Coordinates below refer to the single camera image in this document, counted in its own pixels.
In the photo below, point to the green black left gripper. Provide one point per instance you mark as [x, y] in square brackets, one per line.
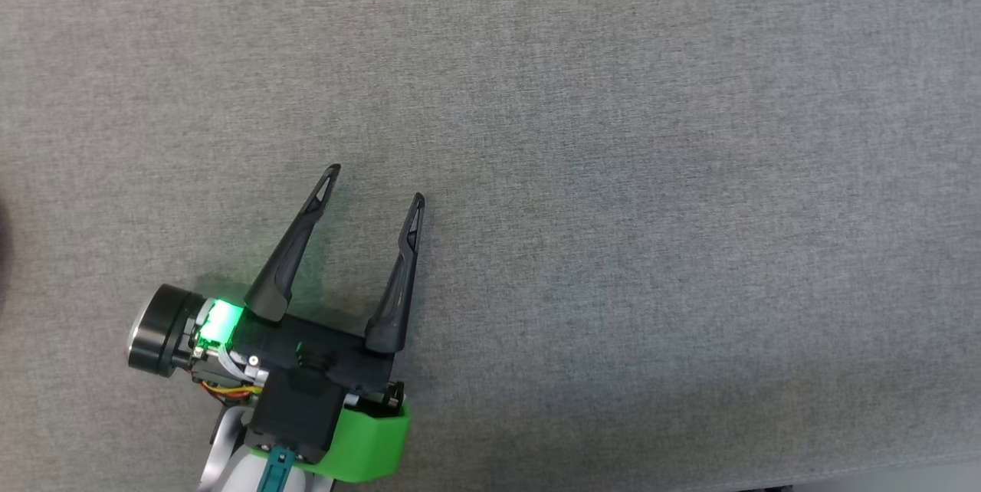
[322, 350]

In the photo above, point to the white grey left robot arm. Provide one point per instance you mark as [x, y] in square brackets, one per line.
[234, 469]

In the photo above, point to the grey fabric sofa seat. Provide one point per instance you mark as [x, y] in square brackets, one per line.
[613, 170]

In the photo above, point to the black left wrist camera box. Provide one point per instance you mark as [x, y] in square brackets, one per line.
[295, 419]

